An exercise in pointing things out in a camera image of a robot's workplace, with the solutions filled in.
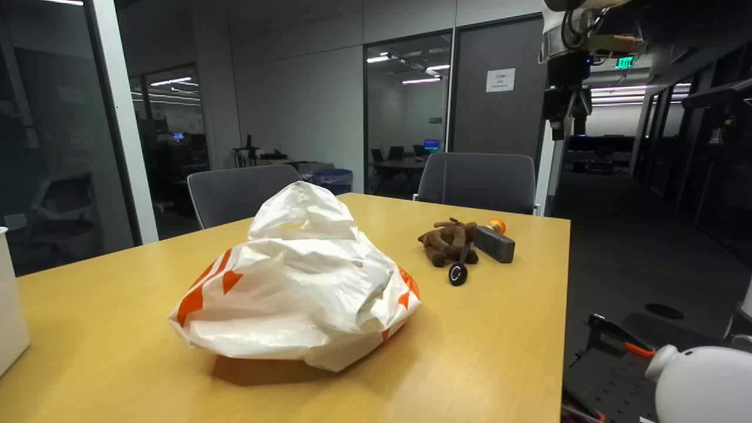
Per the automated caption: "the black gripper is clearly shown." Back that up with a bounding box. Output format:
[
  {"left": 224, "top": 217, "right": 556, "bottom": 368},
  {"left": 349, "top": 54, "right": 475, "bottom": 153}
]
[{"left": 543, "top": 50, "right": 598, "bottom": 144}]

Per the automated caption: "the brown plush toy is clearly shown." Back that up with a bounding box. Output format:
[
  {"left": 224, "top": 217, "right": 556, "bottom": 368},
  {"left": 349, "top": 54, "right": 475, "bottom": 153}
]
[{"left": 417, "top": 217, "right": 483, "bottom": 270}]

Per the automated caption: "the small black oval object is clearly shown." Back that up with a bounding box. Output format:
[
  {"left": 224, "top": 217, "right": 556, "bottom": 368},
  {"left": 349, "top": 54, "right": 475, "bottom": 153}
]
[{"left": 446, "top": 261, "right": 471, "bottom": 289}]

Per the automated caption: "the white orange plastic bag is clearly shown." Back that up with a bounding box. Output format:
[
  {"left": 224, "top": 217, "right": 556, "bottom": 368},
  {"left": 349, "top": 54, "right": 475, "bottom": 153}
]
[{"left": 167, "top": 180, "right": 423, "bottom": 373}]

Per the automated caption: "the white paper door sign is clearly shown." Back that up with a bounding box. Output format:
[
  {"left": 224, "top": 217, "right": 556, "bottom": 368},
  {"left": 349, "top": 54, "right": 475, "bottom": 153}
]
[{"left": 485, "top": 66, "right": 520, "bottom": 97}]

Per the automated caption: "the grey office chair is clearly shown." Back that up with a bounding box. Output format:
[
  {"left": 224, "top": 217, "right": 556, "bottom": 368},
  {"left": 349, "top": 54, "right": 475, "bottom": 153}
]
[
  {"left": 415, "top": 150, "right": 538, "bottom": 217},
  {"left": 186, "top": 163, "right": 304, "bottom": 230}
]

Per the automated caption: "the blue bin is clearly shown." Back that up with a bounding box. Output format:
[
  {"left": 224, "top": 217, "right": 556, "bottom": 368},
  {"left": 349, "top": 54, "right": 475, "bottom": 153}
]
[{"left": 311, "top": 168, "right": 356, "bottom": 196}]

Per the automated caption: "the white rounded device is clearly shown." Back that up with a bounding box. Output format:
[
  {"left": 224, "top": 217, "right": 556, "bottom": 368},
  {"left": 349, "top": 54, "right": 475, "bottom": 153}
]
[{"left": 643, "top": 341, "right": 752, "bottom": 423}]

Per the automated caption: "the white plastic box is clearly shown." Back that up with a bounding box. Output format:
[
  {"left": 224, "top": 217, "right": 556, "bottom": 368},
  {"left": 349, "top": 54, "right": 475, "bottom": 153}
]
[{"left": 0, "top": 224, "right": 34, "bottom": 378}]

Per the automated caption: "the white door frame post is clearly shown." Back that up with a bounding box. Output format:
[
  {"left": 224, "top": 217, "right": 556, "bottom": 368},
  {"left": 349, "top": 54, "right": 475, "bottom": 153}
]
[{"left": 533, "top": 115, "right": 570, "bottom": 218}]

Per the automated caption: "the orange handled black tool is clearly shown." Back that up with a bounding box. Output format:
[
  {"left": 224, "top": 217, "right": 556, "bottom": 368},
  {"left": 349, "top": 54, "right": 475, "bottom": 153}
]
[{"left": 586, "top": 314, "right": 656, "bottom": 365}]

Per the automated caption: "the white window frame post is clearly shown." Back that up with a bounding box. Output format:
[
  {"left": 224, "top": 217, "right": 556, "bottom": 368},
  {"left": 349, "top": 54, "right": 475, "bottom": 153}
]
[{"left": 83, "top": 0, "right": 163, "bottom": 248}]

